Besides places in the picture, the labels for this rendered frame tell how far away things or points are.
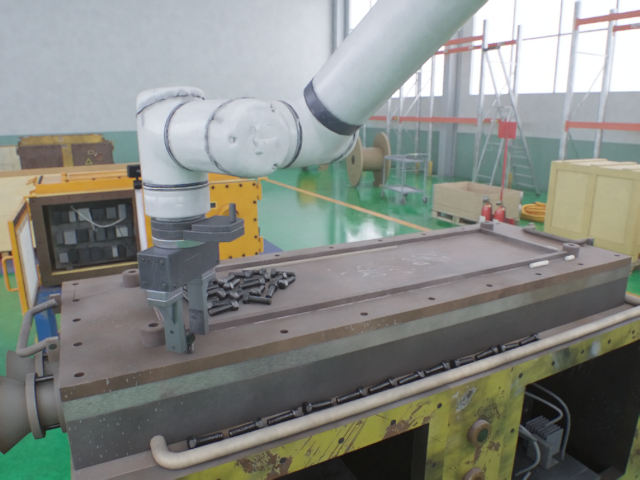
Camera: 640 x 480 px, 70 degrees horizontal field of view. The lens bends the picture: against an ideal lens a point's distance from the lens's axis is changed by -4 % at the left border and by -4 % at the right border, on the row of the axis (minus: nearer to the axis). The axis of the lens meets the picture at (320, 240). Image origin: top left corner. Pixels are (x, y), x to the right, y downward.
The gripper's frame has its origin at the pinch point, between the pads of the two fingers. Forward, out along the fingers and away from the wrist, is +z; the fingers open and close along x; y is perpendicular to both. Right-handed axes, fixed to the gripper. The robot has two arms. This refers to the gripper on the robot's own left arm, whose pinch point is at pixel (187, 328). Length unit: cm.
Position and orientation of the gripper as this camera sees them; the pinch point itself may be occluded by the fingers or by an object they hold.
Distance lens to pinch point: 73.4
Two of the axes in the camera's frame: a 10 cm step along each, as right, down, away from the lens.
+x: -3.0, 2.5, -9.2
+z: 0.0, 9.7, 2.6
